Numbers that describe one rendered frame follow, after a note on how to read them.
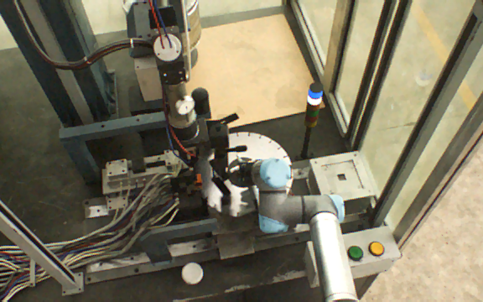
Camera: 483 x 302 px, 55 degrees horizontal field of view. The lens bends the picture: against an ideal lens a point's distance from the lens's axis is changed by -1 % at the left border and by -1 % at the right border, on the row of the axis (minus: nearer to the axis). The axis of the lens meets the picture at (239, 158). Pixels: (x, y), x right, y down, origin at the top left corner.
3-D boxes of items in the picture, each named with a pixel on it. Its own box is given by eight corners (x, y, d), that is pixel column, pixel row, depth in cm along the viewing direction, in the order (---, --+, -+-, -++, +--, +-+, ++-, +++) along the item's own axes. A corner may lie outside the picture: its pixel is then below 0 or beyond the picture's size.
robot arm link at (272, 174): (263, 190, 118) (262, 157, 118) (252, 190, 128) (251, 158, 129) (293, 190, 119) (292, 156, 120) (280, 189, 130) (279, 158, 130)
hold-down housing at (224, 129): (230, 156, 148) (227, 118, 131) (231, 169, 145) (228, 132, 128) (212, 157, 147) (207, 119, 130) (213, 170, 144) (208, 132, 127)
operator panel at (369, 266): (378, 242, 165) (389, 225, 153) (389, 272, 160) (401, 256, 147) (302, 257, 163) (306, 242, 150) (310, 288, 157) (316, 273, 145)
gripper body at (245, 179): (236, 162, 145) (245, 160, 133) (262, 161, 146) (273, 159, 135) (236, 186, 144) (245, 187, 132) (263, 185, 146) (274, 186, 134)
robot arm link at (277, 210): (303, 232, 119) (302, 190, 120) (259, 233, 120) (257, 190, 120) (299, 229, 127) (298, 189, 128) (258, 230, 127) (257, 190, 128)
